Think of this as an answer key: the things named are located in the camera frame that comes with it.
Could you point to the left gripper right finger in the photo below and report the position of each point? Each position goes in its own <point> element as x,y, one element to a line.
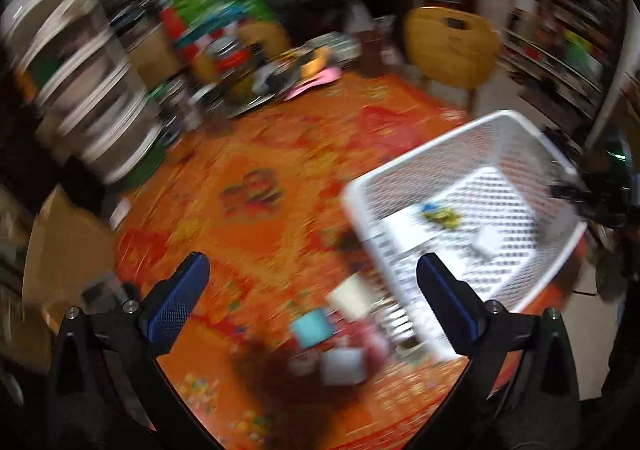
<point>519,388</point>

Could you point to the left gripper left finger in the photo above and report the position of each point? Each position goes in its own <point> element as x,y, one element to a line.
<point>106,388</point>

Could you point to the white cube charger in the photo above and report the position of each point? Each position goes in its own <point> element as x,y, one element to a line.
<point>343,366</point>

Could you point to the yellow toy car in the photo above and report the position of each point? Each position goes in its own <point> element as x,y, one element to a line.
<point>444,217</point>

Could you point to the white perforated plastic basket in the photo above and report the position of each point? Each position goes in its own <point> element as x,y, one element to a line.
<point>496,170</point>

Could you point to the teal plug adapter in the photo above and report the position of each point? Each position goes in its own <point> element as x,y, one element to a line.
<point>312,329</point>

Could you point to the white square charger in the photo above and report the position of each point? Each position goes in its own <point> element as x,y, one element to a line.
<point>487,241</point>

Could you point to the cardboard box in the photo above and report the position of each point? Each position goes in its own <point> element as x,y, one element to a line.
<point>69,251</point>

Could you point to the white small charger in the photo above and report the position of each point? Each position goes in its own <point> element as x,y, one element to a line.
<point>354,298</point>

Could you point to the hello kitty charger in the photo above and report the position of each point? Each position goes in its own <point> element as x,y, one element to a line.
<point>304,363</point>

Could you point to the white stacked drawer tower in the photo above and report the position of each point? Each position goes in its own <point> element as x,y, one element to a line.
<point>92,103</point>

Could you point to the red lid pickle jar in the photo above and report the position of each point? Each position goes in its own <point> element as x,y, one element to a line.
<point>232,60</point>

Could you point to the wooden chair right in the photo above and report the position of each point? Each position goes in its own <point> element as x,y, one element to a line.
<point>451,47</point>

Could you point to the wooden chair behind table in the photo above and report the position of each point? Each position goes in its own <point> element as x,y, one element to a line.
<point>270,35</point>

